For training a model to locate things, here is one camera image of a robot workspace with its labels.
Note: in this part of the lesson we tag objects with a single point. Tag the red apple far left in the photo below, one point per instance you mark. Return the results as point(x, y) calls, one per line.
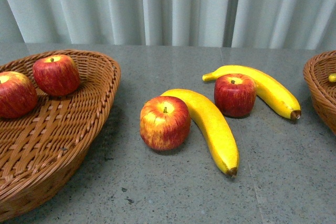
point(18, 95)

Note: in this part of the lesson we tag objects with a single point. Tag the left brown wicker basket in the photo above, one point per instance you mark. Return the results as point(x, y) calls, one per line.
point(42, 150)

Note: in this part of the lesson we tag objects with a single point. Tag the banana in right basket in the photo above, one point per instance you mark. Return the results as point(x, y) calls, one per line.
point(332, 78)

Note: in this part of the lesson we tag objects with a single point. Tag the right brown wicker basket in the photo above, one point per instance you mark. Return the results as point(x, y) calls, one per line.
point(316, 73)

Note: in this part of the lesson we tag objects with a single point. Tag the front yellow banana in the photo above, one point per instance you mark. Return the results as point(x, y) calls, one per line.
point(214, 127)

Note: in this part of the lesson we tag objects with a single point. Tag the yellow banana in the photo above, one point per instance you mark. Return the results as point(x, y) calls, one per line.
point(214, 127)
point(272, 92)

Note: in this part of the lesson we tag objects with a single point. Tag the rear yellow banana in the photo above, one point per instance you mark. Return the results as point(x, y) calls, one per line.
point(272, 92)

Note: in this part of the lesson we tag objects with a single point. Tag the dark red square apple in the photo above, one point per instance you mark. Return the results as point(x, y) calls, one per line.
point(235, 95)

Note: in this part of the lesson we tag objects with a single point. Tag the dark red apple in basket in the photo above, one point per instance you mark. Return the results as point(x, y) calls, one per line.
point(56, 75)

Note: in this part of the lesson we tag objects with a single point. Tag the red yellow apple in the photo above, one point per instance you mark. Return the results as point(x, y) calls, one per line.
point(165, 123)

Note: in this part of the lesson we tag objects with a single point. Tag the white pleated curtain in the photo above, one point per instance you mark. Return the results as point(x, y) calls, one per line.
point(295, 24)

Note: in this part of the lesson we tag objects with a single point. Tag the brown wicker basket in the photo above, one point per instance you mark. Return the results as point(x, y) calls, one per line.
point(316, 73)
point(42, 150)

